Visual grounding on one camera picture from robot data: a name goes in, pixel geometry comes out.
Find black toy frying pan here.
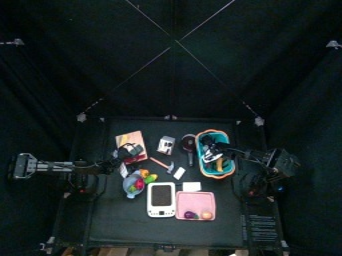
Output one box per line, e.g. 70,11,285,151
179,133,199,168

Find pale blue bowl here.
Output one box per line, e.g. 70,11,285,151
122,173,147,200

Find metal table clamp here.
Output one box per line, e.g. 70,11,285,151
153,243,178,253

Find white tablet device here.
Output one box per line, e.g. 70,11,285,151
146,181,178,219

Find teal basket orange rim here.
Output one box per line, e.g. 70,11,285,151
194,129,238,180

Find thin white cord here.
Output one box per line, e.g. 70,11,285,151
125,0,261,118
82,0,237,115

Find pink square plate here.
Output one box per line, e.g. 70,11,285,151
174,190,218,222

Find white toy utensil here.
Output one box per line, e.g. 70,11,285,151
203,148,225,164

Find white toy knife block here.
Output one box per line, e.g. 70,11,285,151
157,135,177,156

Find toy corn cob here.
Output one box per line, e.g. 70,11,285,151
143,173,159,185

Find flat white card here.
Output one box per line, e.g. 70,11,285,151
182,181,203,193

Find small white block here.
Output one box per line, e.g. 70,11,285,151
173,166,187,181

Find metal table foot bracket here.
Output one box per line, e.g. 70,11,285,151
39,236,58,255

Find printed label sticker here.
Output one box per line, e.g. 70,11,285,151
248,213,278,244

